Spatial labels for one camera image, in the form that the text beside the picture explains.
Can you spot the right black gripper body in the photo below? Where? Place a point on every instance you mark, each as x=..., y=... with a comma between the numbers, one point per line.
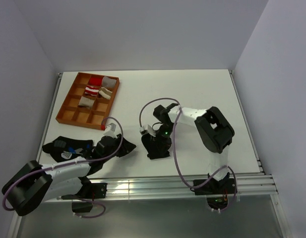
x=163, y=135

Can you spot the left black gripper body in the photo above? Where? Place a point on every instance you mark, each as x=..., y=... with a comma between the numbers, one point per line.
x=116, y=145

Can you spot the beige red sock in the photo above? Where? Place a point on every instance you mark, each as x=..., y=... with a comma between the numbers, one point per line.
x=86, y=102

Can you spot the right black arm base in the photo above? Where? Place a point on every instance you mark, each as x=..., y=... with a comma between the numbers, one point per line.
x=217, y=193

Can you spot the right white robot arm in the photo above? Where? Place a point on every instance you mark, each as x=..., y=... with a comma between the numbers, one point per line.
x=215, y=132

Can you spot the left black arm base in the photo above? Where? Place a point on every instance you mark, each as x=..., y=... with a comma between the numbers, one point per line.
x=87, y=198

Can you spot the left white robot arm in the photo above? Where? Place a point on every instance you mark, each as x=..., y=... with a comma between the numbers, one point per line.
x=36, y=183

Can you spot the red white striped sock roll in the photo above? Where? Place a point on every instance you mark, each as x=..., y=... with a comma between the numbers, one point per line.
x=91, y=91

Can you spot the black patterned sock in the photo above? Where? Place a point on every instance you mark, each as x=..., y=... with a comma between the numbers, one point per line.
x=63, y=149

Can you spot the orange compartment tray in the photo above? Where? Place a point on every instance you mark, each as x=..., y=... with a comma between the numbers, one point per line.
x=70, y=113

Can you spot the beige white rolled sock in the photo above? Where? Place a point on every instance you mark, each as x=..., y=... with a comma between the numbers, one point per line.
x=105, y=93

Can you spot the grey rolled sock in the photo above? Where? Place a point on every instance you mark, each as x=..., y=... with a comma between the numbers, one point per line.
x=108, y=82

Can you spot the red rolled sock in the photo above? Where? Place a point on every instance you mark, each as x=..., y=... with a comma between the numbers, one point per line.
x=95, y=81

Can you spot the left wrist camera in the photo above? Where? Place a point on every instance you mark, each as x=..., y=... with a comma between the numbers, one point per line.
x=110, y=130

